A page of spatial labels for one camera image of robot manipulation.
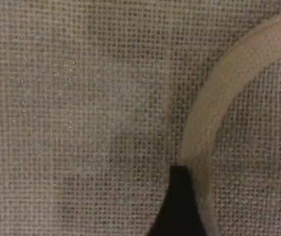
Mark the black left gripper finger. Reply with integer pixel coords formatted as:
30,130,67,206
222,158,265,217
147,165,208,236

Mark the brown burlap bag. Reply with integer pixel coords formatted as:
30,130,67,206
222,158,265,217
0,0,281,236

